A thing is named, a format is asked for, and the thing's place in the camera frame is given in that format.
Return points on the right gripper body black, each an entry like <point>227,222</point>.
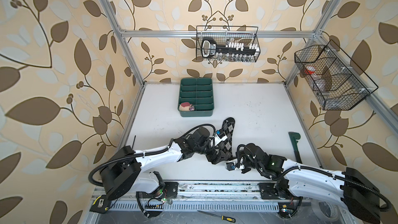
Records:
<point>246,162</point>

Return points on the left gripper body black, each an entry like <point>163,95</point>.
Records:
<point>216,151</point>

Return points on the black grey argyle sock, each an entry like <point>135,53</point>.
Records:
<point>224,148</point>

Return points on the beige sock maroon purple stripes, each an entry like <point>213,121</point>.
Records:
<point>186,107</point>

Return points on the green plastic divided tray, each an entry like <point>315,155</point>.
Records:
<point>199,92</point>

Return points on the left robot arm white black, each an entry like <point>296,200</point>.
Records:
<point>131,169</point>

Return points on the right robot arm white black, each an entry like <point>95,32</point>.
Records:
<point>348,189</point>

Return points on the clear tape roll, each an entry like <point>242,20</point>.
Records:
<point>325,211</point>

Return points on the green pipe wrench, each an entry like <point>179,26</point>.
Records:
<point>294,138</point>

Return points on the red lidded container in basket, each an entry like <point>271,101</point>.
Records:
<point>309,70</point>

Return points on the black yellow tape measure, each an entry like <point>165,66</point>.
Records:
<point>101,205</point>

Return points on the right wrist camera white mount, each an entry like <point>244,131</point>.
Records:
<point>232,166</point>

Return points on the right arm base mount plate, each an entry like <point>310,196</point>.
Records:
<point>274,191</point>

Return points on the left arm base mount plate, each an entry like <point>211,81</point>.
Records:
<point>168,189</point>

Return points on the aluminium front rail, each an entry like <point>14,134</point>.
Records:
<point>236,199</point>

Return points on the yellow black handled screwdriver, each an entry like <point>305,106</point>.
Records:
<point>222,217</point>

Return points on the black socket set rail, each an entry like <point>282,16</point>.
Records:
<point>209,48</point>

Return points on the black wire basket back wall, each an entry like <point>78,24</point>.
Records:
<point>242,34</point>

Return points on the black wire basket wall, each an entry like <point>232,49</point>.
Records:
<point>242,34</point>
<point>340,83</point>

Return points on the black wire basket right wall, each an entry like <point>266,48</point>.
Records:
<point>340,83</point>

